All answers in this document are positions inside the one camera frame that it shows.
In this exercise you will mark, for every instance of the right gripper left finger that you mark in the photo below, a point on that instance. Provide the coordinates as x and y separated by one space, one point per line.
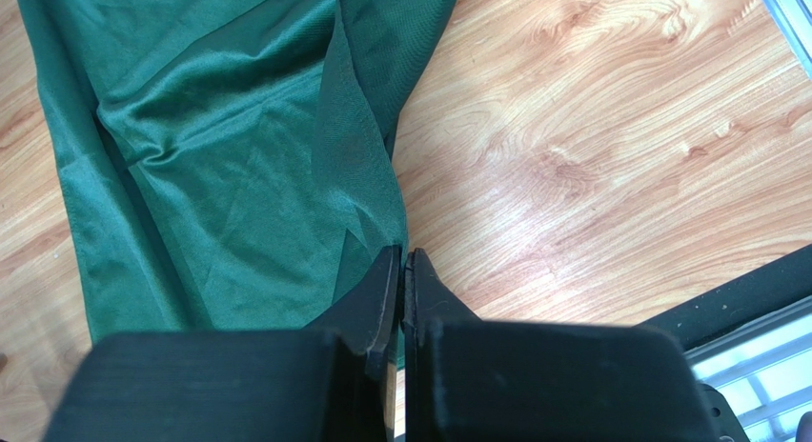
326 382

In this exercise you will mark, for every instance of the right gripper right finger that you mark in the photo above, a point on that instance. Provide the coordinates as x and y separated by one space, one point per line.
468 379

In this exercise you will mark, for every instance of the dark green cloth napkin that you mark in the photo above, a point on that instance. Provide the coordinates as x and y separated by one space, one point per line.
226 164

